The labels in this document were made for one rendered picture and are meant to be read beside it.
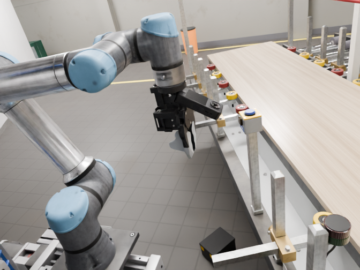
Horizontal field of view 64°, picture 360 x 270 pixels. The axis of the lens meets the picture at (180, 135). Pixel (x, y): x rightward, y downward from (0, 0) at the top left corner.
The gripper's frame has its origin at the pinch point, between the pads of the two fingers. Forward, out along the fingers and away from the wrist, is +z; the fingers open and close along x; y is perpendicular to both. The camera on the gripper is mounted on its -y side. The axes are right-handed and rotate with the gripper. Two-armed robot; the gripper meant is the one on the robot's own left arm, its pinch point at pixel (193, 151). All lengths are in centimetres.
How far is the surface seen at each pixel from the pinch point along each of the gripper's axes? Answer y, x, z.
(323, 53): -54, -211, 43
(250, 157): -9.7, -37.8, 28.8
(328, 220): -33.3, 4.5, 17.2
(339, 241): -35.7, 7.8, 20.4
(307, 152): -33, -60, 42
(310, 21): -44, -234, 19
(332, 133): -46, -78, 42
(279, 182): -21.6, -14.6, 21.8
